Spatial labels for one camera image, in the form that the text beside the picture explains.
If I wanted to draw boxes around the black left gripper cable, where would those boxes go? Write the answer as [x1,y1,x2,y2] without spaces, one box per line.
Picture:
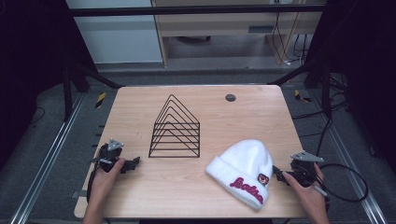
[86,161,106,203]

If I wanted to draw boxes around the yellow black striped tape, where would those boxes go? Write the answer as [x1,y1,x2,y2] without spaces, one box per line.
[293,89,313,104]
[94,91,107,109]

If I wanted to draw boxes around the black wire file rack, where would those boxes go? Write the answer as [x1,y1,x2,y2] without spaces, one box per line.
[148,93,202,159]

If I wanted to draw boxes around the black curtain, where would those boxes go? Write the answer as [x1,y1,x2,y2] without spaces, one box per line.
[0,0,98,171]
[305,0,396,175]

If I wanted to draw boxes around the white knitted beanie hat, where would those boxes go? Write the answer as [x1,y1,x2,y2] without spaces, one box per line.
[205,138,275,211]

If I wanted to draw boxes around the aluminium floor rail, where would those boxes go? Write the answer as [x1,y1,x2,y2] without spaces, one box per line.
[310,89,389,224]
[9,92,86,224]

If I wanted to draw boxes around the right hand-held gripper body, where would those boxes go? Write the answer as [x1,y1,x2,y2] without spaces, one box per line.
[290,150,330,198]

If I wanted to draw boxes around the black floor cables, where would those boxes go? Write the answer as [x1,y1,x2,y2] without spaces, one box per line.
[290,74,350,158]

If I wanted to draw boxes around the light wooden desk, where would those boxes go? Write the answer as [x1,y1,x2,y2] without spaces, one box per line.
[150,0,327,68]

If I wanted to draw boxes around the person's right hand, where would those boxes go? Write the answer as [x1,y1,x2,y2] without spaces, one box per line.
[282,161,327,217]

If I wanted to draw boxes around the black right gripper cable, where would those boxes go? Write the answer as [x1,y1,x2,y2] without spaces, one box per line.
[315,162,370,203]

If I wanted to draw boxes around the black horizontal frame bar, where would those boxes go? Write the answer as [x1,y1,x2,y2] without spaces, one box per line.
[66,4,328,18]

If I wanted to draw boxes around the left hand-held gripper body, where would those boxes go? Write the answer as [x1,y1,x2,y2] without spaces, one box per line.
[90,137,129,174]

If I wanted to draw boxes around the white cabinet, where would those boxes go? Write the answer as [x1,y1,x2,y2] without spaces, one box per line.
[65,0,163,65]

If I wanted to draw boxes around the person's left hand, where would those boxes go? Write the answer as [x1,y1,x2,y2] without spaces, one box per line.
[88,158,126,210]

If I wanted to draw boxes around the grey metal table bracket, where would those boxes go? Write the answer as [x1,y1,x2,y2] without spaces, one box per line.
[70,189,88,200]

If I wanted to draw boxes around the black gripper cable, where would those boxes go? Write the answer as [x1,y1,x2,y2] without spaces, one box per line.
[86,161,106,203]
[315,162,370,203]

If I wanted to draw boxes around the black cables under desk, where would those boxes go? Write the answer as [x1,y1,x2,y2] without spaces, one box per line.
[271,11,310,67]

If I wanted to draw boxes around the black metal stand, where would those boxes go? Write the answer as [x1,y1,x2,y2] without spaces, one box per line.
[268,60,333,119]
[61,60,124,123]

